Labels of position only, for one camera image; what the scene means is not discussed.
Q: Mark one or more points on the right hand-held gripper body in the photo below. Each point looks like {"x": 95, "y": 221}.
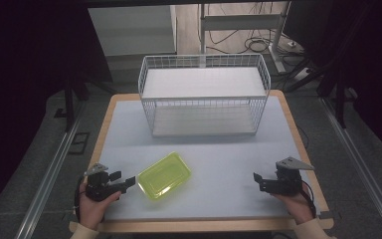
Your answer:
{"x": 286, "y": 181}

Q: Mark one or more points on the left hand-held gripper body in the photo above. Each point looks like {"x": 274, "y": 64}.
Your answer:
{"x": 98, "y": 187}

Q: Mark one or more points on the yellow-green plastic tray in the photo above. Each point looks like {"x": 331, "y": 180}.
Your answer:
{"x": 164, "y": 175}

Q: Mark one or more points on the person's left hand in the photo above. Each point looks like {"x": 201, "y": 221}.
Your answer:
{"x": 93, "y": 209}

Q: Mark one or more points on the person's right hand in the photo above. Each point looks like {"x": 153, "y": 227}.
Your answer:
{"x": 295, "y": 205}

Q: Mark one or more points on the black floor plate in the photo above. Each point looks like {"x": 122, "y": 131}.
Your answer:
{"x": 79, "y": 142}

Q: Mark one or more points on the black stand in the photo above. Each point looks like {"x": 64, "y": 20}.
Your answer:
{"x": 331, "y": 83}
{"x": 69, "y": 99}

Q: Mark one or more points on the dark curtain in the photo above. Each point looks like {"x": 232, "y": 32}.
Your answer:
{"x": 23, "y": 66}
{"x": 374, "y": 66}

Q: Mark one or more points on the grey cabinet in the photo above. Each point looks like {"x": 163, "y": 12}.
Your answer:
{"x": 132, "y": 30}

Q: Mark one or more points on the metal floor rail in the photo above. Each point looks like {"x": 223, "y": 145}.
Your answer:
{"x": 46, "y": 179}
{"x": 361, "y": 166}

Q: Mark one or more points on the white metal desk frame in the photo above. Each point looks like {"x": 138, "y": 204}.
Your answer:
{"x": 242, "y": 22}

